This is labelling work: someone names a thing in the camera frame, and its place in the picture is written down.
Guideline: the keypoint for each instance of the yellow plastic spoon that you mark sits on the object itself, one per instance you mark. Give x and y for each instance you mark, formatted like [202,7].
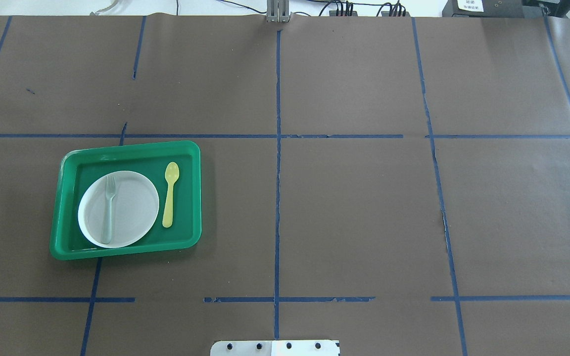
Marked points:
[172,175]

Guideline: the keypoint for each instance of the green plastic tray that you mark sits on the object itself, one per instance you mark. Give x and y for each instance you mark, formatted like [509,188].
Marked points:
[80,168]

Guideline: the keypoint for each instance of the white round plate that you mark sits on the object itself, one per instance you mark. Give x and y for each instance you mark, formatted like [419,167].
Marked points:
[136,206]

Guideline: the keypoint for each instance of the translucent plastic fork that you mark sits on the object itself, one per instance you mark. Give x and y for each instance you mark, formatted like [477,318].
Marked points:
[108,223]

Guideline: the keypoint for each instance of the black computer box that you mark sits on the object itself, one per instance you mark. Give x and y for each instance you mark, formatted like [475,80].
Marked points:
[490,9]

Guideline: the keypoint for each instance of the aluminium frame post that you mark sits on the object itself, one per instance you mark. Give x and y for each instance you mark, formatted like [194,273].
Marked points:
[278,11]

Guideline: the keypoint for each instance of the white pedestal column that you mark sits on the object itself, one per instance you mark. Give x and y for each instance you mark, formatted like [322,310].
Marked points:
[276,348]

